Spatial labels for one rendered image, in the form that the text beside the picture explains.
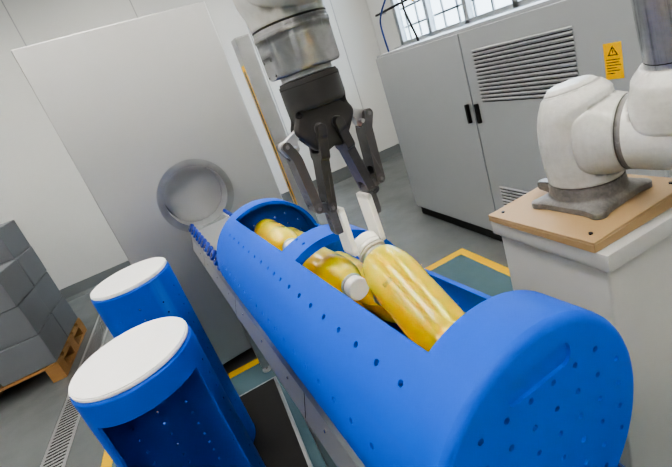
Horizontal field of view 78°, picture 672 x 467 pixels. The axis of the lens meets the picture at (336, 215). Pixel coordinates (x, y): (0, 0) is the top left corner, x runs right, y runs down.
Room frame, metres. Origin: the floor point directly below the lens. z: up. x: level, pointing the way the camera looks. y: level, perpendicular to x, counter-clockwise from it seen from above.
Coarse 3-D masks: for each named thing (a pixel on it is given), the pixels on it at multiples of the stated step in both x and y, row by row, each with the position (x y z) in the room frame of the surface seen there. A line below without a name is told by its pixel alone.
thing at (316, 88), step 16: (304, 80) 0.48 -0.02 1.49; (320, 80) 0.48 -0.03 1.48; (336, 80) 0.50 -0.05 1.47; (288, 96) 0.50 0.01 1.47; (304, 96) 0.48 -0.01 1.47; (320, 96) 0.48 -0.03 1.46; (336, 96) 0.49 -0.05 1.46; (288, 112) 0.51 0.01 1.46; (304, 112) 0.50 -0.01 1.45; (320, 112) 0.51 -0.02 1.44; (336, 112) 0.52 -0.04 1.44; (352, 112) 0.52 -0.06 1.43; (304, 128) 0.50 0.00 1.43; (336, 144) 0.51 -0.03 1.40
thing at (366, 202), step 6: (360, 192) 0.53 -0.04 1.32; (360, 198) 0.53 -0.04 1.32; (366, 198) 0.51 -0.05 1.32; (372, 198) 0.52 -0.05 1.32; (360, 204) 0.54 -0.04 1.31; (366, 204) 0.52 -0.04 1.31; (372, 204) 0.51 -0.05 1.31; (366, 210) 0.53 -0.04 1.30; (372, 210) 0.51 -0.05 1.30; (366, 216) 0.53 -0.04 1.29; (372, 216) 0.52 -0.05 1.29; (378, 216) 0.52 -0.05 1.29; (366, 222) 0.54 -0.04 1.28; (372, 222) 0.52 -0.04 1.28; (378, 222) 0.51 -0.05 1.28; (372, 228) 0.53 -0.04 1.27; (378, 228) 0.51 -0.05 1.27; (378, 234) 0.52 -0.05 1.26; (384, 234) 0.52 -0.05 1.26
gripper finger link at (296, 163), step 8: (288, 144) 0.49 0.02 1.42; (280, 152) 0.50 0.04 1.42; (288, 152) 0.49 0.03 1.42; (296, 152) 0.49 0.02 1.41; (288, 160) 0.50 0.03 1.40; (296, 160) 0.49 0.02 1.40; (296, 168) 0.49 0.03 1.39; (304, 168) 0.49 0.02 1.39; (296, 176) 0.50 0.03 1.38; (304, 176) 0.49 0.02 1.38; (304, 184) 0.49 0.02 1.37; (312, 184) 0.49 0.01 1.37; (304, 192) 0.50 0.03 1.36; (312, 192) 0.49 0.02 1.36; (304, 200) 0.51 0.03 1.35; (312, 200) 0.49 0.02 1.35; (320, 200) 0.49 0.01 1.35; (320, 208) 0.49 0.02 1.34
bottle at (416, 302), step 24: (384, 264) 0.45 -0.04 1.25; (408, 264) 0.45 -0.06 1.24; (384, 288) 0.44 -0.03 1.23; (408, 288) 0.42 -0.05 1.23; (432, 288) 0.42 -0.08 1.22; (408, 312) 0.41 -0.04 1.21; (432, 312) 0.39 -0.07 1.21; (456, 312) 0.39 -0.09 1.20; (408, 336) 0.40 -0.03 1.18; (432, 336) 0.38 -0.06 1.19
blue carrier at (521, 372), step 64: (256, 256) 0.76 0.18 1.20; (256, 320) 0.73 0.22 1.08; (320, 320) 0.47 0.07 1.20; (512, 320) 0.30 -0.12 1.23; (576, 320) 0.30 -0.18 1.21; (320, 384) 0.43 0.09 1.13; (384, 384) 0.33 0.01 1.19; (448, 384) 0.28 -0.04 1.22; (512, 384) 0.27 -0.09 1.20; (576, 384) 0.30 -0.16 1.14; (384, 448) 0.30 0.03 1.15; (448, 448) 0.24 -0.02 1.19; (512, 448) 0.26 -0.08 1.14; (576, 448) 0.29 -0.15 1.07
